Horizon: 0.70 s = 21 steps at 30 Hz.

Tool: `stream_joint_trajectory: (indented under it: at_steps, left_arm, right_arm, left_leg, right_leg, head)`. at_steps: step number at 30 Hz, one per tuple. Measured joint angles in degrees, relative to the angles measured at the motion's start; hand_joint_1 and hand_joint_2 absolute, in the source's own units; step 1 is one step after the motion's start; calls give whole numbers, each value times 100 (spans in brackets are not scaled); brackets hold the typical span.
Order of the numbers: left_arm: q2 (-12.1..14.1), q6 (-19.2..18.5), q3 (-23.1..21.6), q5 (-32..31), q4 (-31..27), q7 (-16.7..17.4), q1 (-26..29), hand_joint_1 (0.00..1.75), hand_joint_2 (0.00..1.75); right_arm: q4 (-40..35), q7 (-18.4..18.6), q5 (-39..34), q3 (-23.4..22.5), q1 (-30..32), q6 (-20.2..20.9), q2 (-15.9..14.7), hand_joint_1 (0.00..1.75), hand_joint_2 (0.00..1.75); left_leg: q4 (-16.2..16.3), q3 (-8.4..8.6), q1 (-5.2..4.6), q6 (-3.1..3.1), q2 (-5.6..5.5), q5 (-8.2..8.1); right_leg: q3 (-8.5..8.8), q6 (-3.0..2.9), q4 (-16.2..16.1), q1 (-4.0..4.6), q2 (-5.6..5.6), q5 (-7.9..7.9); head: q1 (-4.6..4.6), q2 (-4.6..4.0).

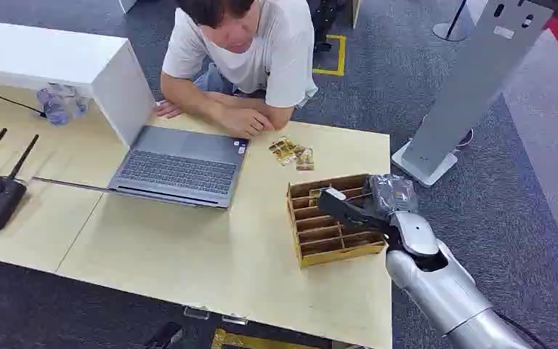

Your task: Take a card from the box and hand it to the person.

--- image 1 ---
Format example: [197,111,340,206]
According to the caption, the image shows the yellow floor marker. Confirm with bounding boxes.
[210,328,333,349]

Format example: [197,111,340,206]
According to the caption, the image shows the silver metal strip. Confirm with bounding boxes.
[31,175,117,194]

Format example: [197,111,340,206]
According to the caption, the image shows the black cable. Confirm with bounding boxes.
[0,86,47,118]

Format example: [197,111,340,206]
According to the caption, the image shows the wooden card box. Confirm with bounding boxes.
[286,173,389,269]

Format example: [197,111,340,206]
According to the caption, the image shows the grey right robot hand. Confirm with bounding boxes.
[364,174,420,220]

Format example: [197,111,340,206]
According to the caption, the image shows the black robot legs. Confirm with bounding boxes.
[307,0,353,53]

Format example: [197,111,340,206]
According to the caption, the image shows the grey kiosk stand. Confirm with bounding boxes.
[391,0,555,188]

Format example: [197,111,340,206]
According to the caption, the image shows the white box cabinet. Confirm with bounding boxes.
[0,19,158,148]

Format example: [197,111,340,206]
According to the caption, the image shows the black robot foot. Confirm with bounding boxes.
[143,321,187,349]

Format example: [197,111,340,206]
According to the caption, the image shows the stanchion post with base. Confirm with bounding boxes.
[432,0,475,43]

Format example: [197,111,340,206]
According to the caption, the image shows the person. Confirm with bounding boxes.
[155,0,319,140]

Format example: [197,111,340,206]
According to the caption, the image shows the grey laptop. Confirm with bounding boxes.
[108,125,251,210]

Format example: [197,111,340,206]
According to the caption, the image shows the person's right hand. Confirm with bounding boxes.
[219,108,275,140]

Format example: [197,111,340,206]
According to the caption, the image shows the person's left hand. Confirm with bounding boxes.
[155,100,184,119]

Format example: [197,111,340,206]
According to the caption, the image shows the clear table bracket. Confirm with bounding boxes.
[183,305,211,321]
[220,313,250,326]

